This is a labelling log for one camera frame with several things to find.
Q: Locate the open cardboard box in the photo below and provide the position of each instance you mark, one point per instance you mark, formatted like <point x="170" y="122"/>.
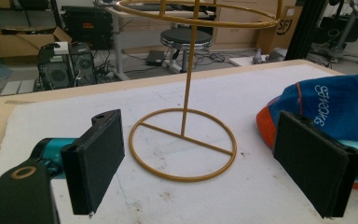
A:
<point x="28" y="42"/>

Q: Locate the blue and orange bag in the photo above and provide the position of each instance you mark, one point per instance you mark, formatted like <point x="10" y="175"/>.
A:
<point x="332" y="102"/>

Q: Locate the black equipment case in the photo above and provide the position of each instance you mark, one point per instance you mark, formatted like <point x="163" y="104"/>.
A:
<point x="87" y="26"/>

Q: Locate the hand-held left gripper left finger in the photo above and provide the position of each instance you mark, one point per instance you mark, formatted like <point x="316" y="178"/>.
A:
<point x="94" y="161"/>

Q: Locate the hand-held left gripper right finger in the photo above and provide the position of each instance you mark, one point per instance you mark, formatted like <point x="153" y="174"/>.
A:
<point x="313" y="169"/>

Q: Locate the small black floor box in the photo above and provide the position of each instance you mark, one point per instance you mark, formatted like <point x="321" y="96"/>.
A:
<point x="155" y="58"/>

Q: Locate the black metal post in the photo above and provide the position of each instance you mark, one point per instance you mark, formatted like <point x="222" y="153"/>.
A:
<point x="304" y="29"/>

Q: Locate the black computer tower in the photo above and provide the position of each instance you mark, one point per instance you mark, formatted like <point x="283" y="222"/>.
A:
<point x="83" y="63"/>
<point x="53" y="70"/>

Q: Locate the white desk with metal legs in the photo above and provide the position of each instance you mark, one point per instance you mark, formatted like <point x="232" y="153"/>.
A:
<point x="118" y="37"/>

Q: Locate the printed cardboard box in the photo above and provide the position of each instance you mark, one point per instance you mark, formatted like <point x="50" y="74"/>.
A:
<point x="281" y="29"/>

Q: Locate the wheeled equipment stand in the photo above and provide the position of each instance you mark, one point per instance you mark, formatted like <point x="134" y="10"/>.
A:
<point x="341" y="34"/>

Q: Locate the white felt mat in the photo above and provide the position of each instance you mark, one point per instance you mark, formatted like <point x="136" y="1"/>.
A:
<point x="199" y="193"/>

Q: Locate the black round stool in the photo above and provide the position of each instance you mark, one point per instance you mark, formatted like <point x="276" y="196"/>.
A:
<point x="186" y="39"/>

